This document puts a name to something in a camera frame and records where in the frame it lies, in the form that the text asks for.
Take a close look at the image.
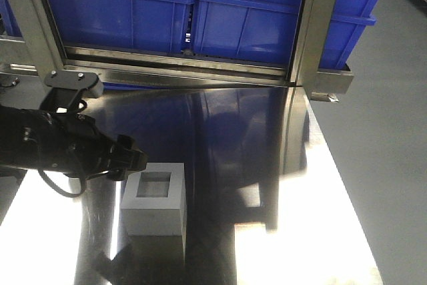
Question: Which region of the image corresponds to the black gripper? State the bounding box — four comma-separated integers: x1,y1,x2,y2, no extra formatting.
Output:
49,111,149,182

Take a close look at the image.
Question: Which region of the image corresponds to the gray hollow cube base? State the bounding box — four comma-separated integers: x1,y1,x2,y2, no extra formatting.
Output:
121,163,187,236

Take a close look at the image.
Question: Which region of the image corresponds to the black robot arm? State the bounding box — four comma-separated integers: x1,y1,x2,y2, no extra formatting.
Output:
1,106,148,180

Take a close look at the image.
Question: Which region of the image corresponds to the large blue bin left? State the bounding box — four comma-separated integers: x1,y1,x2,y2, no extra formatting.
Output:
48,0,193,53

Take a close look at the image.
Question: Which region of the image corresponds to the large blue bin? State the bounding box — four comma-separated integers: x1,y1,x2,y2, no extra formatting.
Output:
48,0,193,53
191,0,378,69

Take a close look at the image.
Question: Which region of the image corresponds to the large blue bin right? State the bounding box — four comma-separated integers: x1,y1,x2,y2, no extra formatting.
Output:
191,0,378,69

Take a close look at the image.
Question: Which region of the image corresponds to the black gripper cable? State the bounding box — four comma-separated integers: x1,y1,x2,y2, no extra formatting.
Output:
37,168,88,198

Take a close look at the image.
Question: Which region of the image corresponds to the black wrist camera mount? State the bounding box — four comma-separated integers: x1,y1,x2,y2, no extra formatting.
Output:
39,71,103,113

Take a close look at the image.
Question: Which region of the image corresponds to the steel rack frame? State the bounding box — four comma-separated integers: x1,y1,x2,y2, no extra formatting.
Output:
1,0,353,102

